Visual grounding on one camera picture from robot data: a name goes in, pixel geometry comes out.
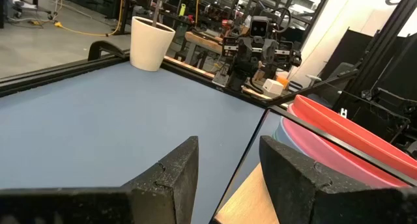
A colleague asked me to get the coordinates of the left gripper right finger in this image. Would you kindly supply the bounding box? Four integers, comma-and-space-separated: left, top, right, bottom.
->
259, 135, 417, 224

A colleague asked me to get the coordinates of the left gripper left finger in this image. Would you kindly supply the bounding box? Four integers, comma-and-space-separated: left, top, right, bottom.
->
0, 135, 199, 224

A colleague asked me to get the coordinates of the pink bowl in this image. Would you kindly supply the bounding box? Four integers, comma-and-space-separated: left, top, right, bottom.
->
281, 106, 411, 189

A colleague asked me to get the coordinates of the blue grey bowl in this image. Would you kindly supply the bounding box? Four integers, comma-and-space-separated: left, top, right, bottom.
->
272, 119, 309, 155

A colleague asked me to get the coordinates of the orange bowl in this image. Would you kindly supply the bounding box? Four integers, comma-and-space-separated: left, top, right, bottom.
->
293, 94, 417, 181

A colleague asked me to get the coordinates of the small white box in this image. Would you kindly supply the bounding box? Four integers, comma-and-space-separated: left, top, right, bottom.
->
262, 78, 284, 98

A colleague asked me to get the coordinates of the wooden workbench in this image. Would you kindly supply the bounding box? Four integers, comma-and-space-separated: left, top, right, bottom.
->
184, 31, 225, 65

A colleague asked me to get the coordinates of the black table clamp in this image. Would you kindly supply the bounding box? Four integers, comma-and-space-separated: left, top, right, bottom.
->
87, 40, 126, 61

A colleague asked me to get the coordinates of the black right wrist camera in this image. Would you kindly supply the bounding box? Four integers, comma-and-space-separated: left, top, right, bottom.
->
250, 16, 271, 38

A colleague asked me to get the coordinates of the black rig frame post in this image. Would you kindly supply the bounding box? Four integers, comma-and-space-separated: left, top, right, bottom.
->
332, 0, 417, 127

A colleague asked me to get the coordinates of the yellow floor cable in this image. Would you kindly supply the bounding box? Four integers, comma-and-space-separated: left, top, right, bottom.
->
53, 0, 126, 37

